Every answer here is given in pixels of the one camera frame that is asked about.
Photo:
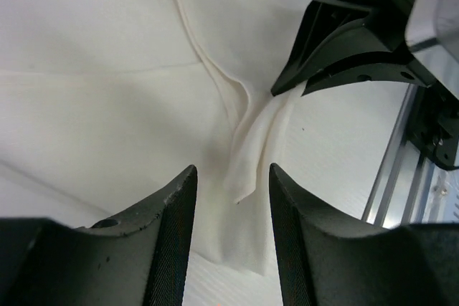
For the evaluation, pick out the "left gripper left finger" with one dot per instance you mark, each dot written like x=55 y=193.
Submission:
x=140 y=255

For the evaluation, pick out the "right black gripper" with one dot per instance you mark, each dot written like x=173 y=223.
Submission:
x=343 y=42

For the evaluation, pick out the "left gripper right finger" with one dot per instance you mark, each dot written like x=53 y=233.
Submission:
x=326 y=257

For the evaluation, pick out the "aluminium mounting rail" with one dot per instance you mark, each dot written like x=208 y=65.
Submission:
x=409 y=188

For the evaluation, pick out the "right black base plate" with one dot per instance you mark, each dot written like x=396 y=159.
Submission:
x=433 y=126

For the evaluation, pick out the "white cloth napkin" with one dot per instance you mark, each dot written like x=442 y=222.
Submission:
x=107 y=100

